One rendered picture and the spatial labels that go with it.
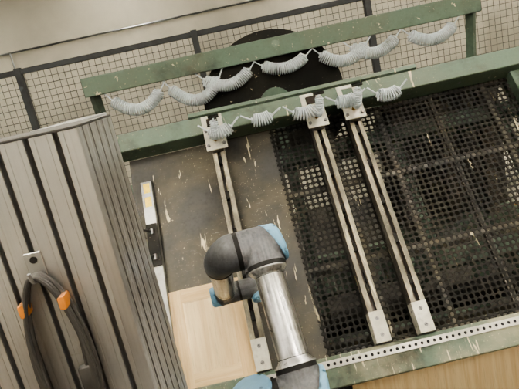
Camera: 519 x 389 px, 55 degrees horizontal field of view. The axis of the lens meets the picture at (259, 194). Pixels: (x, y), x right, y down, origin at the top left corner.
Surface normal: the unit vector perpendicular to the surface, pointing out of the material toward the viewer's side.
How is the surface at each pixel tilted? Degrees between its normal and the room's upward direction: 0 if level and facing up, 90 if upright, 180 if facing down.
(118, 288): 90
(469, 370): 90
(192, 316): 52
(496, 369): 90
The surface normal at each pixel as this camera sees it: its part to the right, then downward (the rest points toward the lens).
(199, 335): -0.07, -0.40
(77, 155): 0.08, 0.22
